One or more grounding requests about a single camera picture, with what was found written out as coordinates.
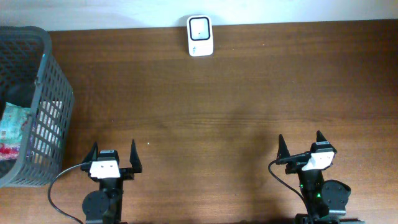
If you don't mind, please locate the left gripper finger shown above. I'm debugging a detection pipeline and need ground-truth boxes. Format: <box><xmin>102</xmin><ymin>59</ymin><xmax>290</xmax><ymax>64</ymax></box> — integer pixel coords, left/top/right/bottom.
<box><xmin>129</xmin><ymin>140</ymin><xmax>142</xmax><ymax>173</ymax></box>
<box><xmin>82</xmin><ymin>142</ymin><xmax>98</xmax><ymax>163</ymax></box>

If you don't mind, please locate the red purple tissue pack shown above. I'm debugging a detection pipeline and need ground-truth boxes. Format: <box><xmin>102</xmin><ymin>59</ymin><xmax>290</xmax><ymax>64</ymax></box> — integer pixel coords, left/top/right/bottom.
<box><xmin>0</xmin><ymin>143</ymin><xmax>21</xmax><ymax>161</ymax></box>

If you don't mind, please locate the mint green wipes packet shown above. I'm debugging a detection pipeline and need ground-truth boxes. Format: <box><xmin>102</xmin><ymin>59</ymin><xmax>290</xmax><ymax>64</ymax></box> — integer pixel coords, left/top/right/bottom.
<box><xmin>1</xmin><ymin>103</ymin><xmax>30</xmax><ymax>145</ymax></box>

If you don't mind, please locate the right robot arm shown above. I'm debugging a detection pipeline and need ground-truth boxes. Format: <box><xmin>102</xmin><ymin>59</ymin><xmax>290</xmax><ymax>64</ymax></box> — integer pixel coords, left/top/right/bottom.
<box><xmin>268</xmin><ymin>131</ymin><xmax>363</xmax><ymax>224</ymax></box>

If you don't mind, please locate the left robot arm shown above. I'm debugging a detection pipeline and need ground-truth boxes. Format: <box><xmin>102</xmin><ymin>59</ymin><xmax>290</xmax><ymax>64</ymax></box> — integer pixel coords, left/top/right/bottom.
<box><xmin>81</xmin><ymin>141</ymin><xmax>142</xmax><ymax>224</ymax></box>

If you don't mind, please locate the white barcode scanner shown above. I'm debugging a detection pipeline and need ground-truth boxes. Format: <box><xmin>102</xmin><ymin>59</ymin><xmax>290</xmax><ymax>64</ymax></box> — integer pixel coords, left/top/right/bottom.
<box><xmin>187</xmin><ymin>15</ymin><xmax>214</xmax><ymax>57</ymax></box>

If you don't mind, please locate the grey plastic mesh basket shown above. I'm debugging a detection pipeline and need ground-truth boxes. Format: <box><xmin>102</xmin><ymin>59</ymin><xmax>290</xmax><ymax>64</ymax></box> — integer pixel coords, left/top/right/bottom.
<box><xmin>1</xmin><ymin>26</ymin><xmax>75</xmax><ymax>187</ymax></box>

